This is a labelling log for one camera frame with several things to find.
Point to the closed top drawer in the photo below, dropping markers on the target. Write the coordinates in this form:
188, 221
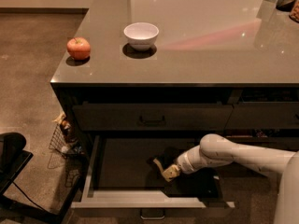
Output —
151, 117

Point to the green and yellow sponge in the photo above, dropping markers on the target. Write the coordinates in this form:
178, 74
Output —
167, 157

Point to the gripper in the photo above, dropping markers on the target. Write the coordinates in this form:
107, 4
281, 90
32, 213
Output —
182, 162

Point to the wire basket with items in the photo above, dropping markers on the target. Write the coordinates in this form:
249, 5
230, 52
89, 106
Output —
64, 139

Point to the white ceramic bowl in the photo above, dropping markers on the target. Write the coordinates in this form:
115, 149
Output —
141, 36

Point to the open middle drawer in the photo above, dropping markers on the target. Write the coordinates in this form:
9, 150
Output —
121, 182

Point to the dark right side drawers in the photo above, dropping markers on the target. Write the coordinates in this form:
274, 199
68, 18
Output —
268, 116

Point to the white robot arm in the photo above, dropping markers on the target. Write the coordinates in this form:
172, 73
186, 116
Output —
214, 150

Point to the red apple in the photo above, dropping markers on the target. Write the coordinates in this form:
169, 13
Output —
78, 48

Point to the black chair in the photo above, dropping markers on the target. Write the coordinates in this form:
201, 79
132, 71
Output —
13, 158

